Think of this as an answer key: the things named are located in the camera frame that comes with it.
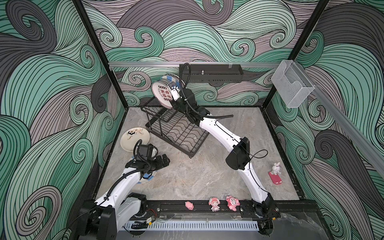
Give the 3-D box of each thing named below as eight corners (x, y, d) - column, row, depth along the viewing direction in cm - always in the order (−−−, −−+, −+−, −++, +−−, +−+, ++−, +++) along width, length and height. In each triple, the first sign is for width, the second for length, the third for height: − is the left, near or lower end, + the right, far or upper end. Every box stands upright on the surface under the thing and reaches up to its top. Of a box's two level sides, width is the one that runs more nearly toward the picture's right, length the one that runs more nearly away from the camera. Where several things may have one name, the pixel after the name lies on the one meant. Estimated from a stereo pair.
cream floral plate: (117, 151, 96) (116, 149, 94) (125, 129, 108) (124, 127, 106) (146, 151, 96) (146, 149, 94) (151, 129, 108) (150, 127, 106)
